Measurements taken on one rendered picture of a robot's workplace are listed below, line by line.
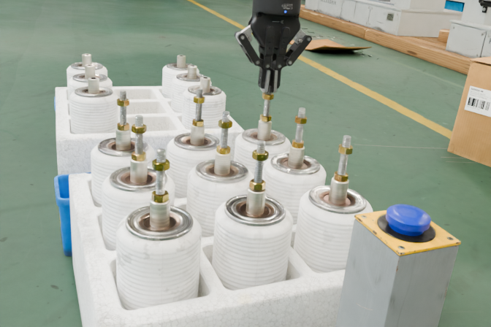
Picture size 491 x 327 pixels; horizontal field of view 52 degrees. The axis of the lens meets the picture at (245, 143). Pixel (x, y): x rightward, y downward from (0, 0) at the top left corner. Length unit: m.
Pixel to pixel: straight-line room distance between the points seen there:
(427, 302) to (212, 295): 0.23
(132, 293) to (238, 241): 0.13
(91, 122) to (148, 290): 0.55
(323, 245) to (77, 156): 0.57
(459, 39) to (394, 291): 2.89
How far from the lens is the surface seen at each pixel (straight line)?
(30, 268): 0.98
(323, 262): 0.67
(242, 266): 0.61
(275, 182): 0.73
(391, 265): 0.47
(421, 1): 3.89
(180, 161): 0.79
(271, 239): 0.59
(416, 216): 0.49
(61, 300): 0.90
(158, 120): 1.17
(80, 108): 1.05
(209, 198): 0.69
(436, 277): 0.51
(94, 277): 0.63
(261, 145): 0.58
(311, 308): 0.64
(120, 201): 0.65
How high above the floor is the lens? 0.54
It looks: 21 degrees down
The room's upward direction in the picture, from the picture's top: 5 degrees clockwise
